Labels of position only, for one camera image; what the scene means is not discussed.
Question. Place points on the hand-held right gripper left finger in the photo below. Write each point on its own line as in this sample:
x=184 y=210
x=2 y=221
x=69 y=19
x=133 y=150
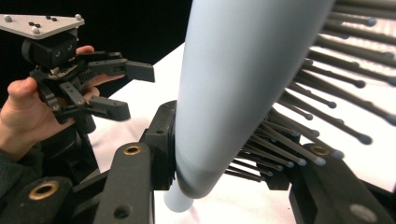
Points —
x=160 y=149

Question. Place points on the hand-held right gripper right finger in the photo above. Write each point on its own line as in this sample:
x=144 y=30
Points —
x=277 y=182

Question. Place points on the light blue hairbrush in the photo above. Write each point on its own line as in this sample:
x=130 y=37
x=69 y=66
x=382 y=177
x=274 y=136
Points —
x=233 y=93

